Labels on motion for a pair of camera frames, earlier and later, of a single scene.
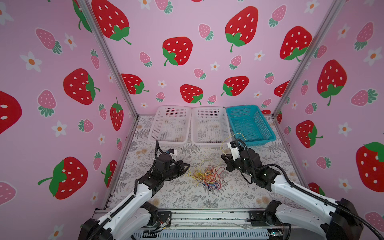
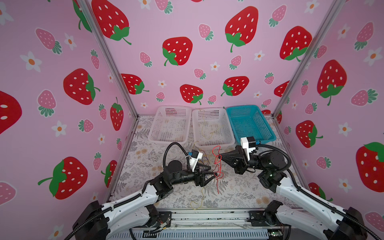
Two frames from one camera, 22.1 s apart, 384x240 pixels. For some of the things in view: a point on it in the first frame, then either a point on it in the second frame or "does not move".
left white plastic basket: [171, 125] does not move
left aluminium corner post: [86, 7] does not move
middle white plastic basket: [209, 125] does not move
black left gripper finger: [180, 167] → [202, 166]
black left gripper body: [170, 173] → [186, 177]
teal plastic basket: [249, 124] does not move
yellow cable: [229, 137] → [203, 112]
